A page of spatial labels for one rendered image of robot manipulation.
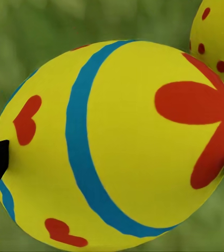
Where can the easter egg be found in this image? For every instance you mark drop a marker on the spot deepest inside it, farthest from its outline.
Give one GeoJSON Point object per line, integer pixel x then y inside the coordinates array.
{"type": "Point", "coordinates": [112, 145]}
{"type": "Point", "coordinates": [207, 35]}

